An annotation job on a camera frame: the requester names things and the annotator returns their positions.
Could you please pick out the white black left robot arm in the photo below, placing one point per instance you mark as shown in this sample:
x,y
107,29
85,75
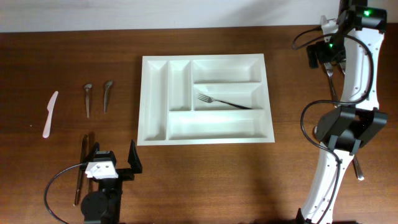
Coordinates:
x,y
104,205

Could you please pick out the steel fork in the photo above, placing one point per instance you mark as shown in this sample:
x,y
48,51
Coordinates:
x,y
342,65
208,99
331,81

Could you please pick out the steel table knife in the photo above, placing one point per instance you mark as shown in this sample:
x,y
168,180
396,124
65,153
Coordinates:
x,y
84,146

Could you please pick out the small steel teaspoon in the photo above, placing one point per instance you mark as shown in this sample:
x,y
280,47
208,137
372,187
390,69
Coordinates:
x,y
87,89
107,87

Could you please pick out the small steel teaspoon right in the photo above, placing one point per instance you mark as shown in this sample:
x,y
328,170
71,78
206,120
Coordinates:
x,y
107,87

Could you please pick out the white plastic knife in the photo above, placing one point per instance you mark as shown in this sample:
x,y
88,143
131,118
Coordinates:
x,y
50,108

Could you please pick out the white plastic cutlery tray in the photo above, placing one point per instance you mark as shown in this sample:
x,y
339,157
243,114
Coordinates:
x,y
171,114

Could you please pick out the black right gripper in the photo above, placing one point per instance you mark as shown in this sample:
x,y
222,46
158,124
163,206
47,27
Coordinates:
x,y
313,55

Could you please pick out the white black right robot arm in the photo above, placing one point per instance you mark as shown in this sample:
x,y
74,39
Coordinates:
x,y
354,38

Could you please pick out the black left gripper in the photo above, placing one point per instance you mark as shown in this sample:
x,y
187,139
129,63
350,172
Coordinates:
x,y
123,174

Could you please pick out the small steel teaspoon left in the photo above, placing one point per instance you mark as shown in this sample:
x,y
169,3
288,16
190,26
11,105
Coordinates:
x,y
87,89

